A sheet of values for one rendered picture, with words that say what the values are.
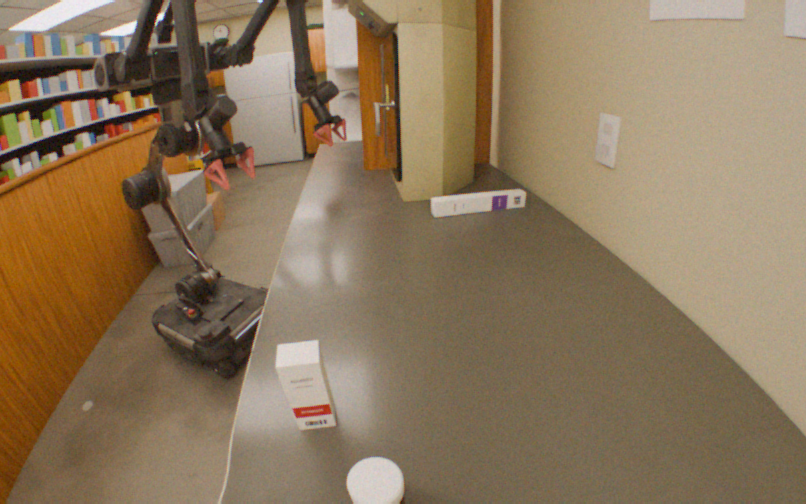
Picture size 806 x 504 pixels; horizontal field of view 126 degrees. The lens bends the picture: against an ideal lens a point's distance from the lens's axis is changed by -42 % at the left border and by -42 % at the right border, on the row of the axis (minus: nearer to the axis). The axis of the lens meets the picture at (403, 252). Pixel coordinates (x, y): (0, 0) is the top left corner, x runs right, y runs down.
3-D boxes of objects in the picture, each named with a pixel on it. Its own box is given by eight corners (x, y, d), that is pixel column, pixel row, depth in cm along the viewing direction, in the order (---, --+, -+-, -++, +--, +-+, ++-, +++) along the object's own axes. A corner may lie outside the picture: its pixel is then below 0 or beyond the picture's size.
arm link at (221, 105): (206, 100, 83) (181, 105, 76) (226, 75, 77) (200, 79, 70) (224, 135, 86) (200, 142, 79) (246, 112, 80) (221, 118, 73)
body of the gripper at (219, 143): (246, 146, 85) (234, 124, 84) (218, 156, 77) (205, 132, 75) (234, 158, 89) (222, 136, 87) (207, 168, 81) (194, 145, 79)
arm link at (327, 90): (308, 84, 124) (294, 86, 117) (328, 67, 117) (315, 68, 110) (323, 109, 126) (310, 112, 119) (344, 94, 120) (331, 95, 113)
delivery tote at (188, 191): (213, 202, 292) (205, 168, 277) (188, 229, 240) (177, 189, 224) (175, 208, 287) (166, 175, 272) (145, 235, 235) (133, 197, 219)
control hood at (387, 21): (384, 37, 101) (383, 8, 96) (398, 22, 73) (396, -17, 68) (349, 38, 100) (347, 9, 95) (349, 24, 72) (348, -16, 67)
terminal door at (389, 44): (388, 158, 120) (384, 42, 101) (400, 183, 94) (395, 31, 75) (386, 158, 120) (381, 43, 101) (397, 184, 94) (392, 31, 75)
